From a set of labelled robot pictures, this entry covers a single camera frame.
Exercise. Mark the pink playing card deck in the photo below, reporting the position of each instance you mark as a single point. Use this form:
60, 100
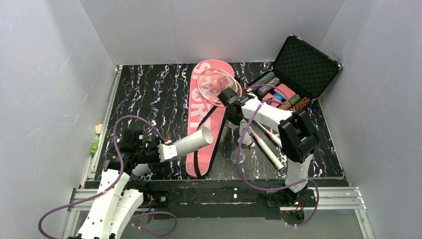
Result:
287, 91

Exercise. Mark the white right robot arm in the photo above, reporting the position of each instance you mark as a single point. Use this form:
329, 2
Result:
299, 138

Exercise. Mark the pink badminton racket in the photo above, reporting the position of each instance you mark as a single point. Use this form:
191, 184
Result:
254, 109
267, 148

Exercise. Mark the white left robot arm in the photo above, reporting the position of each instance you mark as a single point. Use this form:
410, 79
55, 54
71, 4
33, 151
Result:
119, 197

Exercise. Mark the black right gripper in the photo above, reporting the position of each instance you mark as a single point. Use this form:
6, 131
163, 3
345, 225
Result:
235, 110

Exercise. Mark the pink badminton racket upper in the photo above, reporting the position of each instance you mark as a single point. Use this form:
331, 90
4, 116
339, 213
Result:
254, 109

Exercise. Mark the black poker chip case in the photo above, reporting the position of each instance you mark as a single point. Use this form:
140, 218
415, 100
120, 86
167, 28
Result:
302, 68

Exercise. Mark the green clip on wall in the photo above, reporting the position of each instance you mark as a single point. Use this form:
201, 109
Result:
94, 147

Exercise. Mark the blue dealer chip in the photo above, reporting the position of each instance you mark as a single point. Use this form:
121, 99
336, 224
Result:
278, 97

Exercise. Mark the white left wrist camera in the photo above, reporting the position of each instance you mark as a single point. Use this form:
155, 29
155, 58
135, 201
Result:
167, 152

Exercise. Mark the white shuttlecock front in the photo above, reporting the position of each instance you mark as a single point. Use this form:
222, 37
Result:
246, 141

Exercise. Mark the white shuttlecock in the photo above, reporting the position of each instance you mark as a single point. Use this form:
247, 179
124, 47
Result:
243, 128
246, 141

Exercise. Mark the pink badminton racket lower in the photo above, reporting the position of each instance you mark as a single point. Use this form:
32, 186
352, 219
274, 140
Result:
267, 148

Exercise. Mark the white shuttlecock tube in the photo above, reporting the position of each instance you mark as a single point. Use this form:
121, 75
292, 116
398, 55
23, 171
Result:
186, 145

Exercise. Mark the clear round tube lid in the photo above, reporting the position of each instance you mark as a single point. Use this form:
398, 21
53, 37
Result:
237, 157

